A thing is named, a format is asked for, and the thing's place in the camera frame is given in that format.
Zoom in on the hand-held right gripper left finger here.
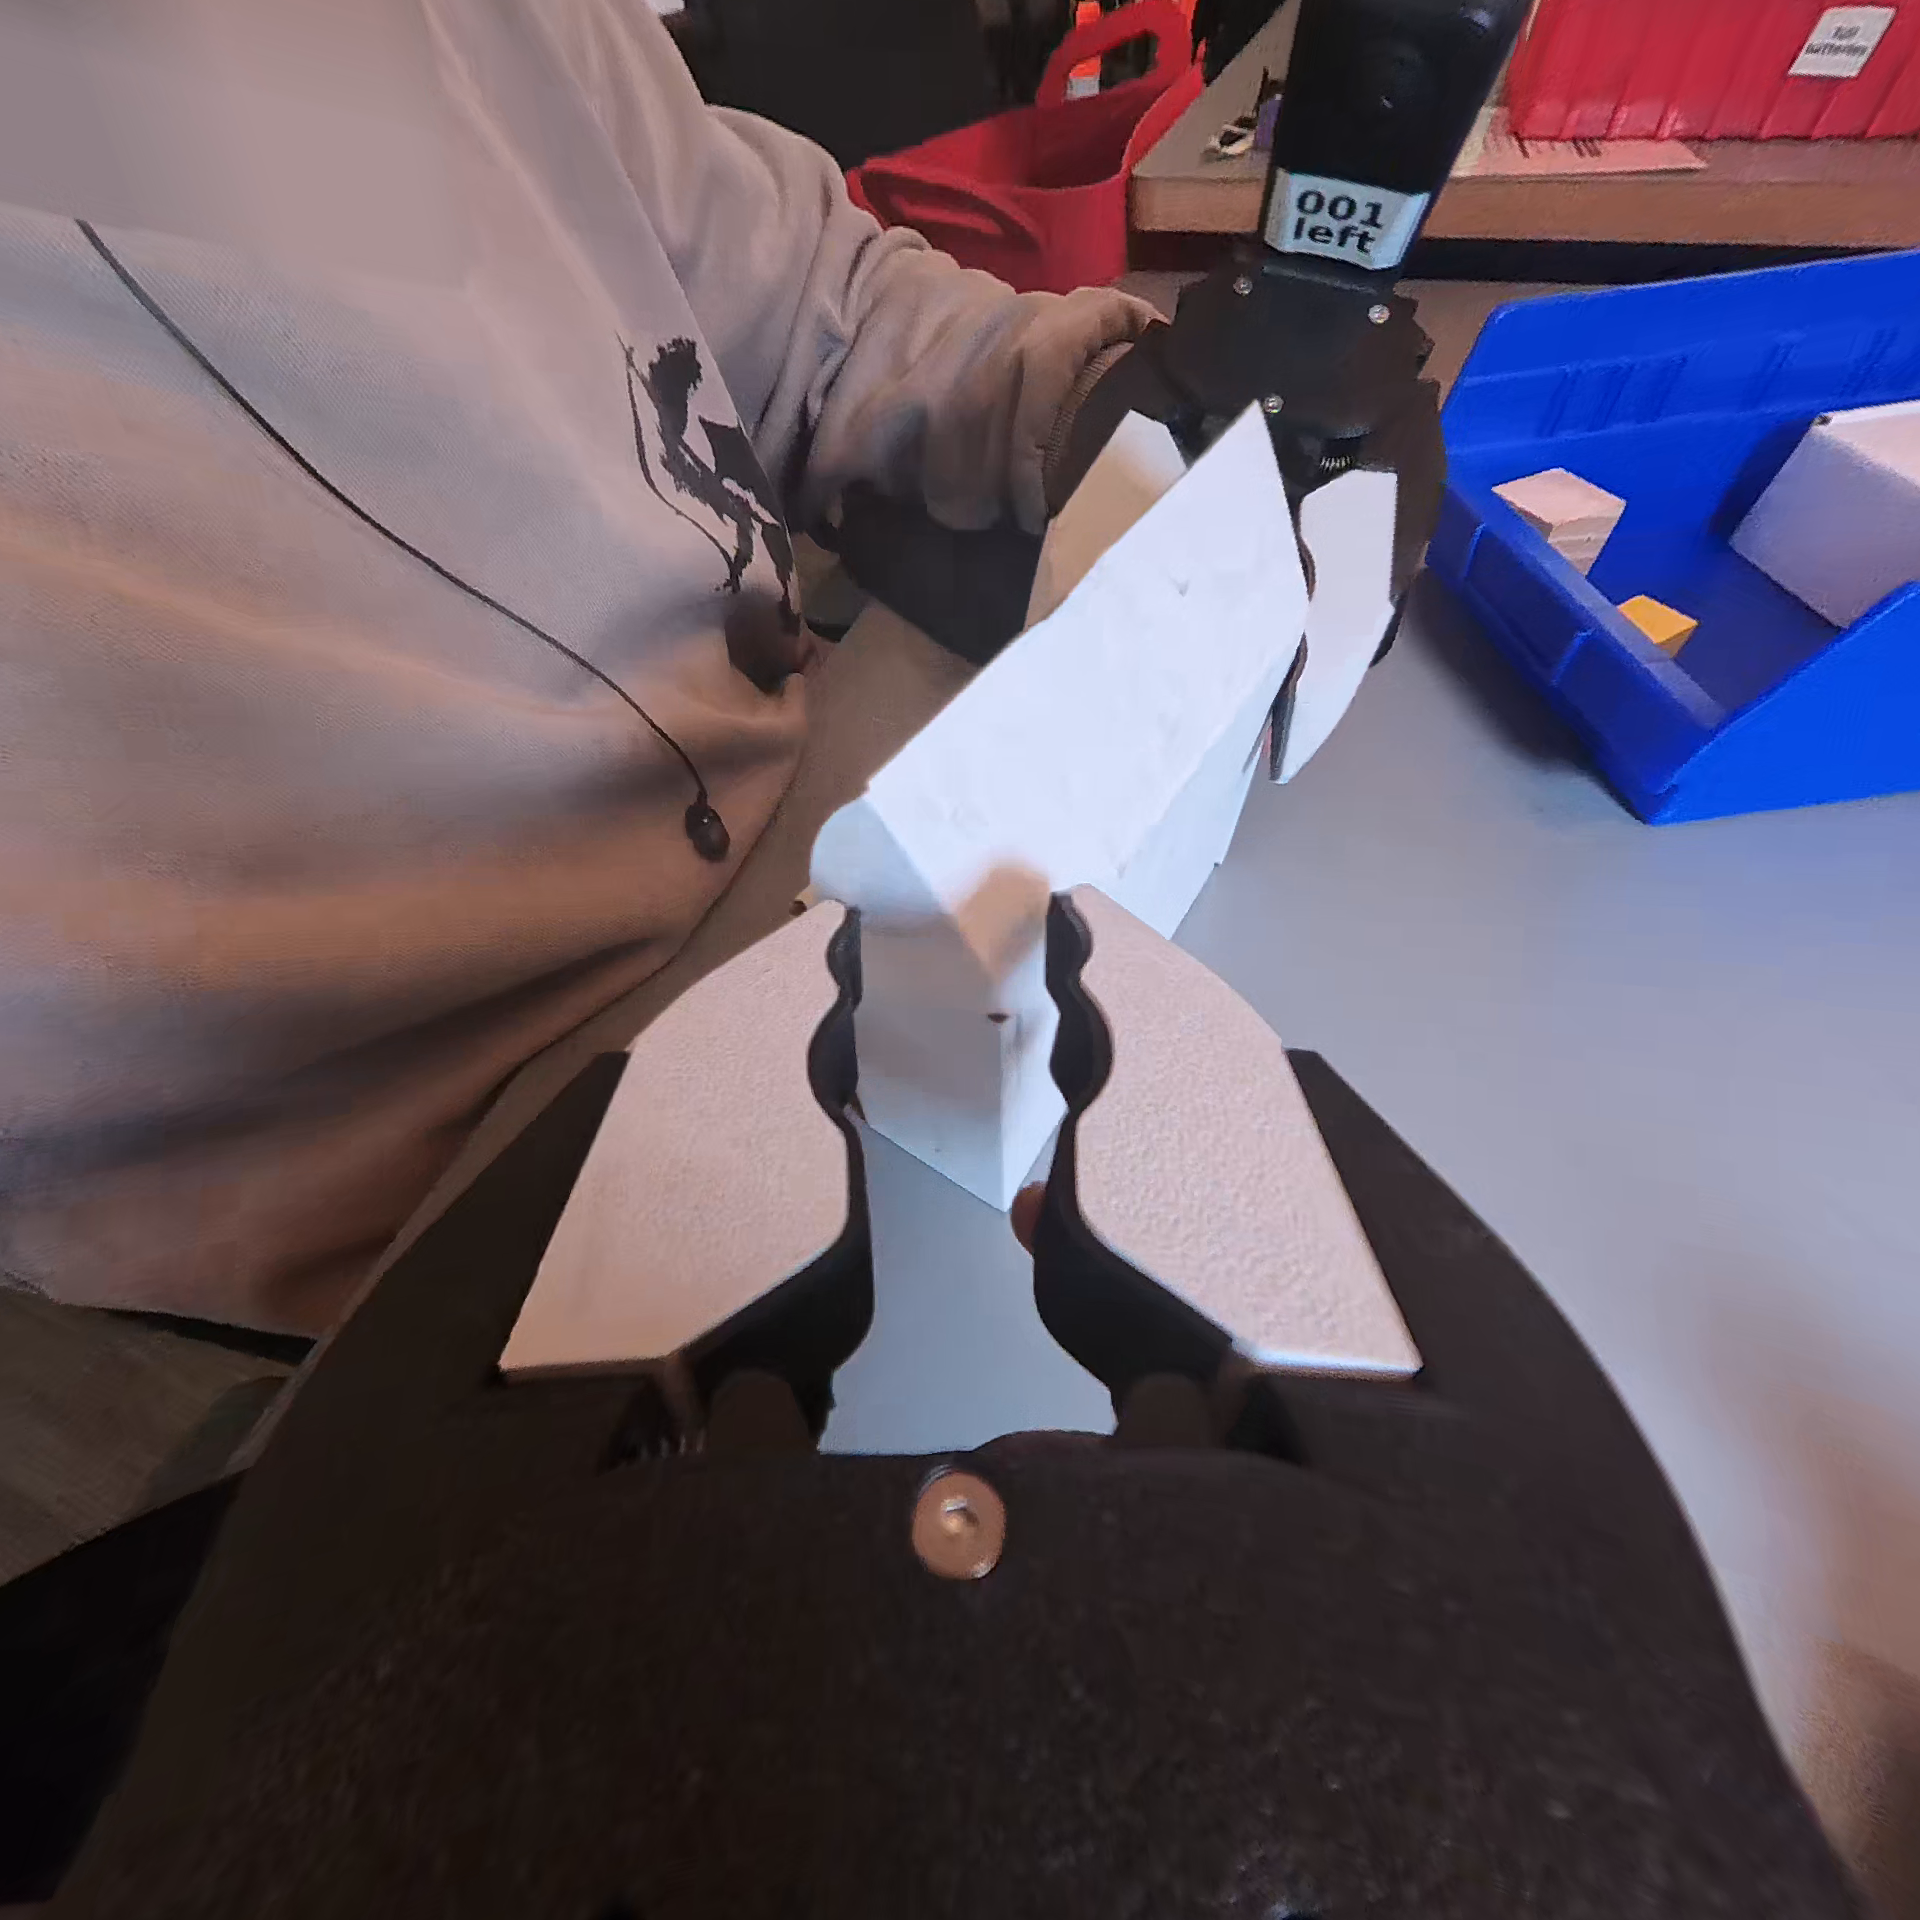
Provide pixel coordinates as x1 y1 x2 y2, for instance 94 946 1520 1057
500 903 879 1422

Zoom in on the red plastic bin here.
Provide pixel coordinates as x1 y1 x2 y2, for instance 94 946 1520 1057
1505 0 1920 144

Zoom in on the person's left forearm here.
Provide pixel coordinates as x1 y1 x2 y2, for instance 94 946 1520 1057
780 279 1173 542

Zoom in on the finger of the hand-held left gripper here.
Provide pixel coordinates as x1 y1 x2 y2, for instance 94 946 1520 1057
1265 464 1403 783
1026 410 1188 641

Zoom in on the pale wooden cube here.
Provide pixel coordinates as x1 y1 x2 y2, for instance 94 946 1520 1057
1491 469 1630 574

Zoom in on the red handled tub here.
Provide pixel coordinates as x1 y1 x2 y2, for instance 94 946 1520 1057
846 0 1208 294

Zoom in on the black mesh chair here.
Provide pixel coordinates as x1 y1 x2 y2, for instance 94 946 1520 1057
792 497 1050 671

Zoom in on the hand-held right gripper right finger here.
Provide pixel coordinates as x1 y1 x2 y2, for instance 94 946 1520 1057
1030 886 1423 1422

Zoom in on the brown cardboard sheet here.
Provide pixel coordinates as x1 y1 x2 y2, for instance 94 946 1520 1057
1139 0 1295 166

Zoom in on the person in beige sweatshirt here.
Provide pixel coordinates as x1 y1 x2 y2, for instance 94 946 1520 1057
0 0 901 1336

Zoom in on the blue plastic bin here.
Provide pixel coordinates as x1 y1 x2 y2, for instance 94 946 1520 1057
1423 247 1920 826

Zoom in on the long white cardboard box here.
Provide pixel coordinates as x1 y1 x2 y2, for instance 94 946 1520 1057
809 401 1320 1215

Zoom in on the white label sticker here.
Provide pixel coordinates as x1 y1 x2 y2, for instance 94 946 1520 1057
1789 5 1895 79

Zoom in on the thin black cord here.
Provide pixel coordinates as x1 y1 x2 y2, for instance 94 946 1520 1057
75 219 731 867

